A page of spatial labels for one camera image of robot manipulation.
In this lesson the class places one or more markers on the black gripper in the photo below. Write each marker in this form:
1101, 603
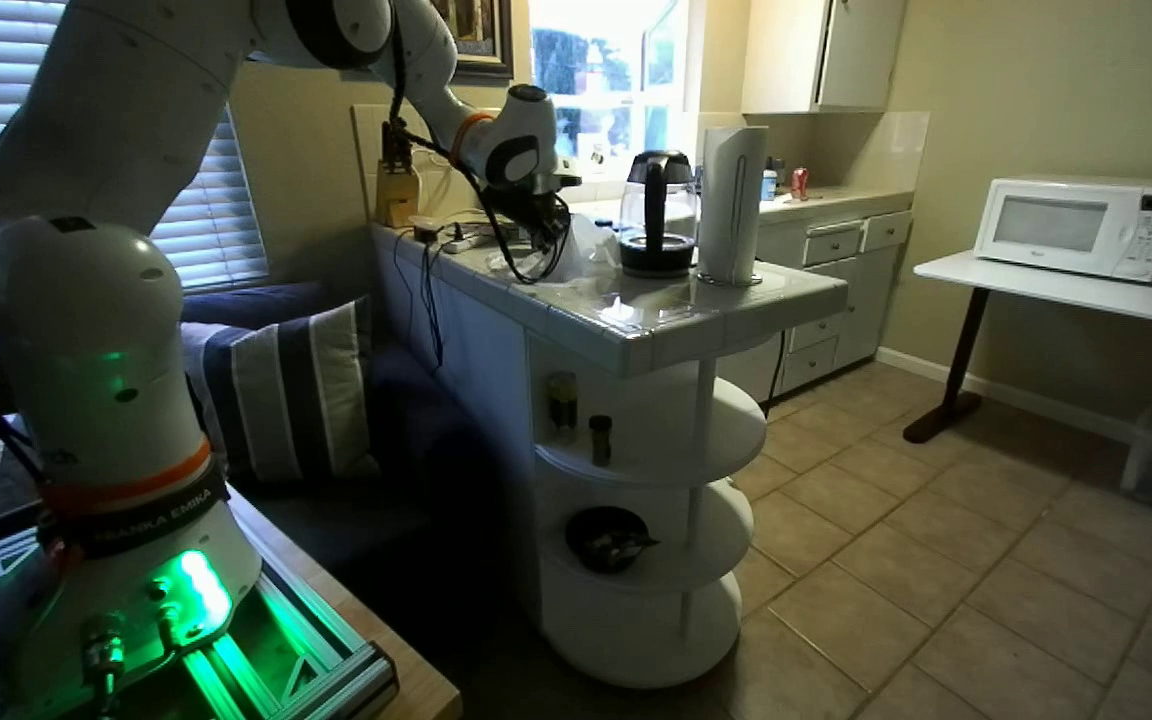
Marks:
516, 184

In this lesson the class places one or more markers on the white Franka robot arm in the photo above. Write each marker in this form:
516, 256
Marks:
71, 346

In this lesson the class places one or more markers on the white tiled counter with shelves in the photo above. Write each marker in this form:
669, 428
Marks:
631, 403

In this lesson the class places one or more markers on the glass electric kettle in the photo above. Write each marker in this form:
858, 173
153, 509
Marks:
656, 215

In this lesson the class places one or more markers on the small yellowish jar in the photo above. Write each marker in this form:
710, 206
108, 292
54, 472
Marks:
561, 396

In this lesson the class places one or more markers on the wooden knife block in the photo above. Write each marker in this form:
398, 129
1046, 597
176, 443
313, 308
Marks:
398, 184

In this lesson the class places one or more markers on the bright kitchen window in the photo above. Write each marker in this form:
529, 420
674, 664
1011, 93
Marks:
610, 66

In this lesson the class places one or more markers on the white paper towel roll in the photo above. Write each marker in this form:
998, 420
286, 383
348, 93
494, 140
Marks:
735, 203

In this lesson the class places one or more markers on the small dark bottle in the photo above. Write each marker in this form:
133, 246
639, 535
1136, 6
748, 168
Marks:
601, 438

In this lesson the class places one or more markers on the dark blue sofa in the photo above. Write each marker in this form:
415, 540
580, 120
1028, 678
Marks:
416, 443

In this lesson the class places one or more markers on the blue plastic bottle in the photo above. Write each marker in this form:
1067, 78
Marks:
770, 183

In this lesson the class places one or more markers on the red drink can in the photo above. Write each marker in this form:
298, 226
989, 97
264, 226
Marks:
799, 183

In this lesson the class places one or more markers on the white lower kitchen cabinets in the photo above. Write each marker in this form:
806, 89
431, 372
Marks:
829, 280

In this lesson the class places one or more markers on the black bowl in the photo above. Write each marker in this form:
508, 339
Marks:
606, 536

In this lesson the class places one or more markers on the striped cushion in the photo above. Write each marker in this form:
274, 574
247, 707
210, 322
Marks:
280, 394

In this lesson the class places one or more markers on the white window blinds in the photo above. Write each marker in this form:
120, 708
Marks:
202, 215

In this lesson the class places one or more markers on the white upper cabinet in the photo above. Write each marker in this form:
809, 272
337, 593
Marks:
823, 55

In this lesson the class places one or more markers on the wooden table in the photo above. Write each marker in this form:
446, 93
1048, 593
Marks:
377, 642

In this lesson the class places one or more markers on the white desk with black leg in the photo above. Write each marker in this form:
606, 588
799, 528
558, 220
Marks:
1068, 284

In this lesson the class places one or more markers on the white microwave oven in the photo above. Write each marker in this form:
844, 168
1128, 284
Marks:
1090, 226

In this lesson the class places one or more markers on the dark framed wall picture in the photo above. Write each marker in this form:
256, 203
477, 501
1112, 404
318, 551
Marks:
491, 35

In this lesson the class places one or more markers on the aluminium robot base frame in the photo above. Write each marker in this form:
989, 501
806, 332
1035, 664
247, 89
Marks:
298, 660

